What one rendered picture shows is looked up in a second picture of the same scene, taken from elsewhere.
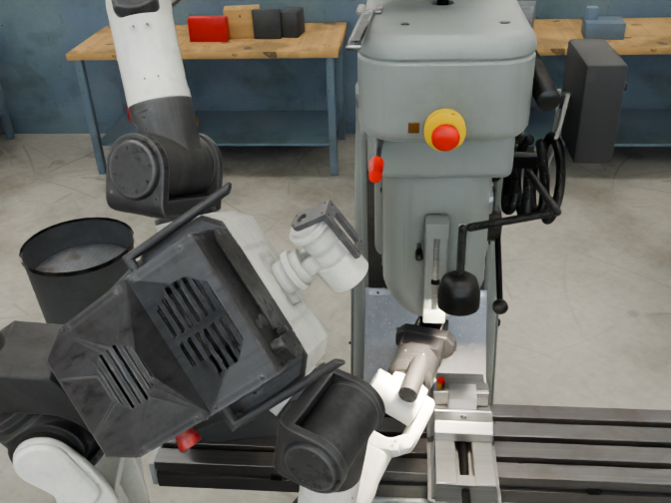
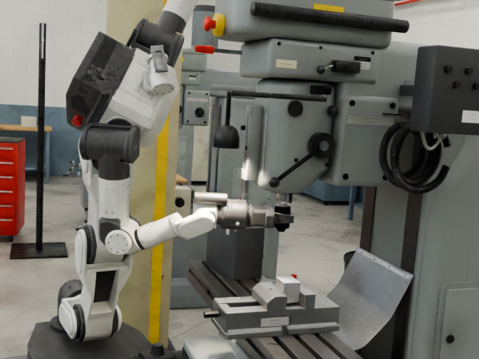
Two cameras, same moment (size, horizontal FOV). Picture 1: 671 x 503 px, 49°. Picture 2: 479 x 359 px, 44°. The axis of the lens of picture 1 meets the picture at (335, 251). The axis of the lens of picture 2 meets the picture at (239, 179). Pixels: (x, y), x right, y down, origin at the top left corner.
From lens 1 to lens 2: 1.79 m
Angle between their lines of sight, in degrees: 63
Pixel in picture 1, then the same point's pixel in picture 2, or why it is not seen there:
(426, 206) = (259, 100)
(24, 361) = not seen: hidden behind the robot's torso
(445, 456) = (239, 299)
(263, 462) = (208, 278)
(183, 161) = (151, 31)
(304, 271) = (147, 78)
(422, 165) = (249, 66)
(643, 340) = not seen: outside the picture
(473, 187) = (271, 88)
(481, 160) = (261, 62)
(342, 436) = (95, 133)
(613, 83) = (429, 60)
